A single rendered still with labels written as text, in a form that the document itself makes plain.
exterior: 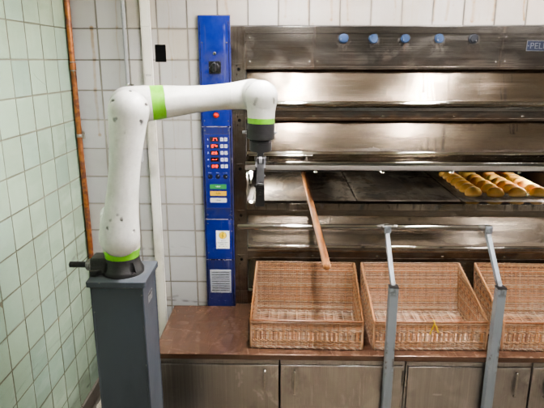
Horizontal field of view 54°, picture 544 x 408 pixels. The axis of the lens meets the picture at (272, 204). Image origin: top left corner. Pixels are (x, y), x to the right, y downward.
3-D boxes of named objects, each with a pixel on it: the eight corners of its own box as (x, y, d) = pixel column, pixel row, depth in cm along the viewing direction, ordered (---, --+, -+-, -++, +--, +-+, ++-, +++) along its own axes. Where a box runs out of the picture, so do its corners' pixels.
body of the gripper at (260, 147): (249, 138, 185) (249, 163, 187) (249, 141, 177) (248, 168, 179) (271, 138, 185) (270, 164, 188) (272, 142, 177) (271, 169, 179)
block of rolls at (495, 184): (436, 175, 362) (437, 167, 360) (507, 175, 361) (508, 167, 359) (466, 197, 303) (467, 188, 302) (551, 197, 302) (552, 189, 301)
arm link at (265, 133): (278, 125, 175) (276, 121, 184) (241, 124, 175) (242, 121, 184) (277, 142, 177) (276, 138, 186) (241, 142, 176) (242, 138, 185)
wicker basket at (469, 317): (356, 306, 304) (359, 261, 297) (456, 306, 304) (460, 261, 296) (371, 350, 257) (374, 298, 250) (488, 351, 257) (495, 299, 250)
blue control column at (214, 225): (237, 270, 507) (232, 33, 450) (254, 270, 506) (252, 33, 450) (210, 393, 320) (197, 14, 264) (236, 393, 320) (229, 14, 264)
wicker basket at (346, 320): (255, 304, 306) (254, 259, 299) (354, 306, 304) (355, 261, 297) (248, 349, 259) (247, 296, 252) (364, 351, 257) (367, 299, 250)
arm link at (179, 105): (167, 120, 178) (163, 86, 175) (164, 116, 189) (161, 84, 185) (272, 110, 187) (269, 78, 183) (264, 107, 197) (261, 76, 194)
